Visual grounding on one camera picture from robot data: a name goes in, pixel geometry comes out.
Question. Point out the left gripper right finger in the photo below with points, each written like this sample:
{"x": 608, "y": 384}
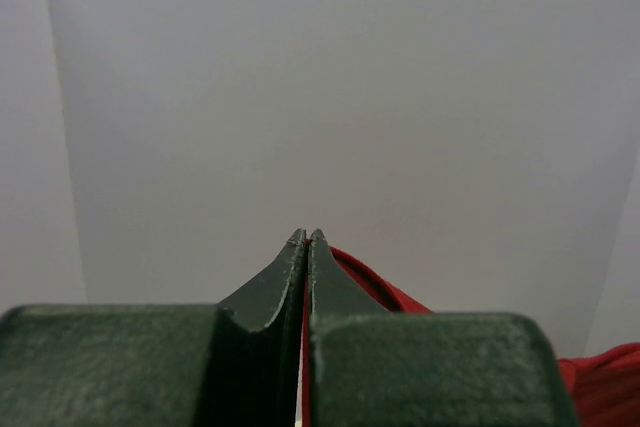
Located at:
{"x": 371, "y": 366}

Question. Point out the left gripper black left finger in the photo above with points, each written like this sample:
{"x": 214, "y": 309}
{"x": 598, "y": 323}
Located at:
{"x": 233, "y": 363}

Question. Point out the red t shirt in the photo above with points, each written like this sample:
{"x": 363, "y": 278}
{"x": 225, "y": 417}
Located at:
{"x": 604, "y": 388}

